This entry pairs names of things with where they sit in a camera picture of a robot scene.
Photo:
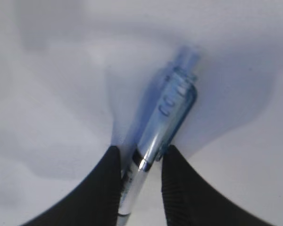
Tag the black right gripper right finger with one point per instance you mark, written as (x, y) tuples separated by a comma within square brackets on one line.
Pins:
[(190, 201)]

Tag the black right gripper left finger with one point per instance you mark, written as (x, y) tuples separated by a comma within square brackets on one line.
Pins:
[(94, 202)]

